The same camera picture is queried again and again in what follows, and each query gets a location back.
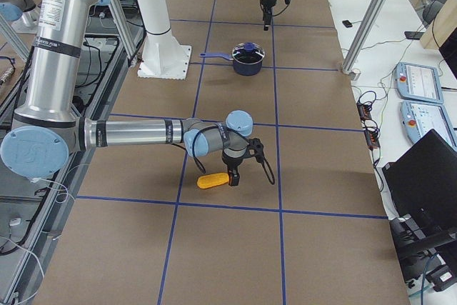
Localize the aluminium frame post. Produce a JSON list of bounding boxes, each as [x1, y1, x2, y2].
[[341, 0, 386, 81]]

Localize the teach pendant far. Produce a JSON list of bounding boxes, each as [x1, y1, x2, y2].
[[393, 62, 443, 104]]

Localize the yellow corn cob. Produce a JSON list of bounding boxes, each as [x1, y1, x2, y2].
[[196, 173, 229, 189]]

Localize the black laptop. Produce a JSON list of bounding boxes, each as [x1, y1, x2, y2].
[[381, 128, 457, 227]]

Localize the black power strip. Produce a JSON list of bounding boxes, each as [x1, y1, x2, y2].
[[356, 101, 381, 151]]

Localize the teach pendant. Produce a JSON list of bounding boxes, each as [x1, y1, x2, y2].
[[393, 62, 443, 104], [401, 100, 456, 149]]

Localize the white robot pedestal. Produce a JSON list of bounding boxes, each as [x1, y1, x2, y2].
[[137, 0, 192, 80]]

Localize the glass pot lid blue knob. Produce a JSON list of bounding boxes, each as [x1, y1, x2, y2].
[[232, 42, 266, 61]]

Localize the teach pendant near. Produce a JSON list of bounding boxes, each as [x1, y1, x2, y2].
[[401, 100, 456, 149]]

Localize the blue saucepan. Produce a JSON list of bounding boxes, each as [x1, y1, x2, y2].
[[199, 51, 265, 76]]

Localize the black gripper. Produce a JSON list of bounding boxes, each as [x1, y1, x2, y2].
[[260, 0, 277, 31], [222, 149, 247, 186]]

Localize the small black device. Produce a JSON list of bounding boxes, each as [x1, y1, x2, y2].
[[342, 20, 353, 28]]

